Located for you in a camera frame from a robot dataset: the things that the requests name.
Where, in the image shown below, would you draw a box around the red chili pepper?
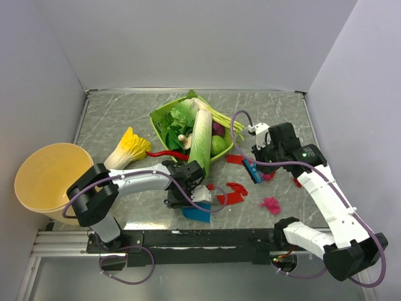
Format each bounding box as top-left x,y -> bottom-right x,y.
145,150 -> 189,161

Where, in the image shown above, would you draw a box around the red paper strip right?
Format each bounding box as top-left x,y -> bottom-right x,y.
225,154 -> 244,165

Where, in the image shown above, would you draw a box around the red paper strip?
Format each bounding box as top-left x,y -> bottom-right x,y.
216,191 -> 244,206
225,154 -> 244,165

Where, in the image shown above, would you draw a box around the pink paper scrap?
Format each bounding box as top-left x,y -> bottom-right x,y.
258,197 -> 281,215
262,172 -> 275,181

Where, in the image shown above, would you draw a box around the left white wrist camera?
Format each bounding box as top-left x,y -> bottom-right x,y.
190,185 -> 212,203

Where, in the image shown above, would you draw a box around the long green white cabbage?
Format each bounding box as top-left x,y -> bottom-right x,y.
187,109 -> 212,177

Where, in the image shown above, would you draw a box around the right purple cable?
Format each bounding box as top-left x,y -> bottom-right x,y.
230,109 -> 387,288

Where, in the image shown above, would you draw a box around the red crumpled paper centre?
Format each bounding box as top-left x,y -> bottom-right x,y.
226,182 -> 248,196

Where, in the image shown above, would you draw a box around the green onion stalks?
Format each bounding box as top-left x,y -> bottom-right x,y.
192,98 -> 244,141

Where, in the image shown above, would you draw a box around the blue dustpan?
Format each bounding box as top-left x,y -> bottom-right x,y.
182,203 -> 211,223

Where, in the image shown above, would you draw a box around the green plastic basket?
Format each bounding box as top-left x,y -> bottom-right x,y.
150,96 -> 233,162

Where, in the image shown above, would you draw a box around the beige mushroom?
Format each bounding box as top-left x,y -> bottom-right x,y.
178,133 -> 192,150

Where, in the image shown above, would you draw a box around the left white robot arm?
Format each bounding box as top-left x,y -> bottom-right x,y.
63,160 -> 211,252

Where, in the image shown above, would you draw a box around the green leafy lettuce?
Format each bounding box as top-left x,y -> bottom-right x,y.
150,90 -> 199,151

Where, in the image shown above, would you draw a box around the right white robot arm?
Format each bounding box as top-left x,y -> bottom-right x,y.
248,122 -> 388,281

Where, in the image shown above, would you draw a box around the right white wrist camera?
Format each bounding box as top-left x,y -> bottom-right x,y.
248,122 -> 271,150

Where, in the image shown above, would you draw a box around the yellow napa cabbage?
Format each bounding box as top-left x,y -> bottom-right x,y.
104,127 -> 152,169

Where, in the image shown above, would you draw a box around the purple onion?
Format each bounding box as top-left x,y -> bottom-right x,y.
212,121 -> 226,138

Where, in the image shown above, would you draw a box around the beige plastic bucket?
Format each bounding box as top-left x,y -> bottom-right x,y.
14,143 -> 93,226

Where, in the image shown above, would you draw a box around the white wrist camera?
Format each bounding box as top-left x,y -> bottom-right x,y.
190,185 -> 212,203
248,122 -> 271,150

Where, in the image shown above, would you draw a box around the red paper strip left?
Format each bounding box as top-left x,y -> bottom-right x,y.
216,191 -> 244,206

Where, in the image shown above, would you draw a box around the black base frame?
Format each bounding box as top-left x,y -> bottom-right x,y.
86,228 -> 302,267

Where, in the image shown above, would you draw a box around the green round fruit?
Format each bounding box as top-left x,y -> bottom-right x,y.
211,135 -> 227,157

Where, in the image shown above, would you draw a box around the pink paper scrap lower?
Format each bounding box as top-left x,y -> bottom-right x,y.
258,197 -> 281,215

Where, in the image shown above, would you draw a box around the pink paper scrap middle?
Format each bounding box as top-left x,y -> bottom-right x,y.
262,172 -> 275,181

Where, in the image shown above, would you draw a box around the blue hand brush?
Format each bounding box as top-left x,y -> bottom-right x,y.
242,159 -> 264,184

